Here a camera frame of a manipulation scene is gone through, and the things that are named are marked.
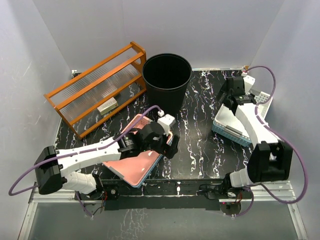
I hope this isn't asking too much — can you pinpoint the white perforated plastic basket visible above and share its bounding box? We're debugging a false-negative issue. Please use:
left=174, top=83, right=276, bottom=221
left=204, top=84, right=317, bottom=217
left=214, top=91, right=273, bottom=143

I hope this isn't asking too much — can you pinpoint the pink plastic basket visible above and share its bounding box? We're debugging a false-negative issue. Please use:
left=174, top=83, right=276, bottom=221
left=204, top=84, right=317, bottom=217
left=103, top=114, right=180, bottom=188

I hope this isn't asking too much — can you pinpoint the blue plastic basket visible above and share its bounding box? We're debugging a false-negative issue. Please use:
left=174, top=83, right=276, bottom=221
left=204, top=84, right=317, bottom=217
left=212, top=120, right=252, bottom=147

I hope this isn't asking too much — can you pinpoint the large black plastic bin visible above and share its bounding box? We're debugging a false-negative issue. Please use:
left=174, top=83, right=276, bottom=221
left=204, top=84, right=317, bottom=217
left=142, top=53, right=193, bottom=116

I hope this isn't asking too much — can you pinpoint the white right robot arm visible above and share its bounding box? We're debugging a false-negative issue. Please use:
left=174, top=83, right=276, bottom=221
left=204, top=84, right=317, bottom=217
left=214, top=76, right=293, bottom=199

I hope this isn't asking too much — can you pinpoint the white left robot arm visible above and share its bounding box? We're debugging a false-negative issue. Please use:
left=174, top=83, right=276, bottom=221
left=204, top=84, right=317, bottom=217
left=34, top=121, right=180, bottom=200

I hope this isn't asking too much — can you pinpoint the blue tray under pink basket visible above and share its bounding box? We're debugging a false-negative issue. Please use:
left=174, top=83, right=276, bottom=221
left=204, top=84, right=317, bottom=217
left=131, top=150, right=163, bottom=188

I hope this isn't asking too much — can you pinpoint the small beige box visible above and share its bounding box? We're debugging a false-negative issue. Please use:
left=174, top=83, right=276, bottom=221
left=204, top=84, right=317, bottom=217
left=97, top=97, right=118, bottom=116

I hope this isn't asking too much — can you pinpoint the orange wooden rack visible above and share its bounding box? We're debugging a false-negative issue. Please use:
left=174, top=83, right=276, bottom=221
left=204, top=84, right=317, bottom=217
left=44, top=41, right=147, bottom=139

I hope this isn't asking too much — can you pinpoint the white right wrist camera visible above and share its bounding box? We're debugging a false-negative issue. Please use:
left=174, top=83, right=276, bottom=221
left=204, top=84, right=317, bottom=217
left=241, top=72, right=256, bottom=93

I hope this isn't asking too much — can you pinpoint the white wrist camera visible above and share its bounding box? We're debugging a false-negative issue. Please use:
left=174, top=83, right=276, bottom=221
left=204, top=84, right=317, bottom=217
left=241, top=72, right=256, bottom=93
left=157, top=114, right=176, bottom=134

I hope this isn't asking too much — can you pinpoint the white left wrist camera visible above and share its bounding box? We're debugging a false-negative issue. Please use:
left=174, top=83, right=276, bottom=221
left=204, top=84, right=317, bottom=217
left=157, top=114, right=176, bottom=134

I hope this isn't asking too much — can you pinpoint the aluminium front frame rail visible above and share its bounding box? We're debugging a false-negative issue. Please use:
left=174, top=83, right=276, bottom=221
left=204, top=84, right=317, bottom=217
left=19, top=195, right=308, bottom=240

